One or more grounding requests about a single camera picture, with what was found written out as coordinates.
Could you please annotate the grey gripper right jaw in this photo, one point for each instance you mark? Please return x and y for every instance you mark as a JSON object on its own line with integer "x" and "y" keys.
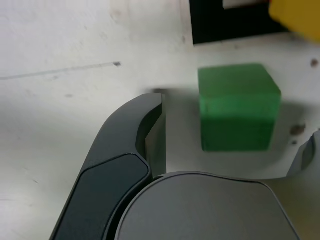
{"x": 205, "y": 207}

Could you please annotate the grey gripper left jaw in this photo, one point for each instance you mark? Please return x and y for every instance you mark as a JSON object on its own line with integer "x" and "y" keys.
{"x": 112, "y": 150}

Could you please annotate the green cube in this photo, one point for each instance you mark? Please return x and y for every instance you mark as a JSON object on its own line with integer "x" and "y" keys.
{"x": 237, "y": 107}

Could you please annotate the yellow cube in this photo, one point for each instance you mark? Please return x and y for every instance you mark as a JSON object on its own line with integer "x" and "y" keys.
{"x": 300, "y": 17}

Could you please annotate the black tape square outline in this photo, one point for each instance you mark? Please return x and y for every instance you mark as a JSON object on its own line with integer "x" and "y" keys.
{"x": 207, "y": 25}

